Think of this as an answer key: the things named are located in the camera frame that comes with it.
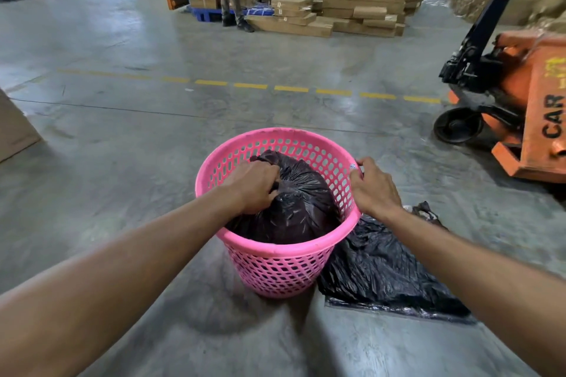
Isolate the person's left forearm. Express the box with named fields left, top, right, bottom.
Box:
left=0, top=185, right=248, bottom=377

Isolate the person's right forearm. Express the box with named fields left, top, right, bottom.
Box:
left=380, top=206, right=566, bottom=377

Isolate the person's right hand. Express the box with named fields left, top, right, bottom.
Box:
left=349, top=157, right=403, bottom=220

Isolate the black garbage bag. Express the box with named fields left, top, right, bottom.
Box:
left=226, top=150, right=341, bottom=245
left=317, top=201, right=477, bottom=325

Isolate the blue plastic pallet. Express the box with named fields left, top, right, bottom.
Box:
left=187, top=5, right=275, bottom=23

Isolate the orange pallet jack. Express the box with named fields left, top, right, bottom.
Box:
left=433, top=0, right=566, bottom=184

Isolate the flat black garbage bag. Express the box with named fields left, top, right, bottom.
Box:
left=317, top=201, right=477, bottom=325

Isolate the person's left hand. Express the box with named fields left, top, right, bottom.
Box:
left=220, top=161, right=281, bottom=216

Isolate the pink plastic perforated basket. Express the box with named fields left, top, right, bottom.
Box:
left=195, top=127, right=363, bottom=300

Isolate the pile of flat cardboard boxes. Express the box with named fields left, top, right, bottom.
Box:
left=246, top=0, right=428, bottom=38

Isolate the large brown cardboard box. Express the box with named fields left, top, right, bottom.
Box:
left=0, top=89, right=43, bottom=164

